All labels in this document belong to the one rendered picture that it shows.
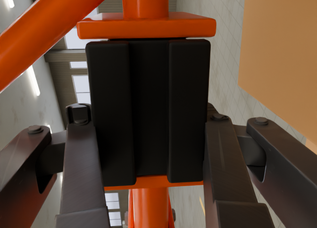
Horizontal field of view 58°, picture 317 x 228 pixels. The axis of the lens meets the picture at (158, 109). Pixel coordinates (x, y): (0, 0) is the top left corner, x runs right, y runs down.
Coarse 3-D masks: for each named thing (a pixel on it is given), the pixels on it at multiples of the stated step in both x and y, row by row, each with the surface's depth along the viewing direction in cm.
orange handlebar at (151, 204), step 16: (128, 0) 13; (144, 0) 12; (160, 0) 13; (128, 16) 13; (144, 16) 13; (160, 16) 13; (144, 192) 16; (160, 192) 16; (128, 208) 20; (144, 208) 16; (160, 208) 17; (128, 224) 18; (144, 224) 17; (160, 224) 17
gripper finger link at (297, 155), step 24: (264, 120) 13; (264, 144) 11; (288, 144) 11; (264, 168) 13; (288, 168) 10; (312, 168) 9; (264, 192) 12; (288, 192) 10; (312, 192) 8; (288, 216) 10; (312, 216) 9
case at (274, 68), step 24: (264, 0) 30; (288, 0) 25; (312, 0) 22; (264, 24) 30; (288, 24) 25; (312, 24) 22; (264, 48) 30; (288, 48) 25; (312, 48) 22; (240, 72) 37; (264, 72) 30; (288, 72) 25; (312, 72) 22; (264, 96) 30; (288, 96) 26; (312, 96) 22; (288, 120) 26; (312, 120) 22
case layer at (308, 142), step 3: (306, 141) 110; (309, 141) 107; (306, 144) 110; (309, 144) 107; (312, 144) 106; (309, 147) 108; (312, 147) 106; (315, 147) 104; (312, 150) 106; (315, 150) 104; (315, 153) 104
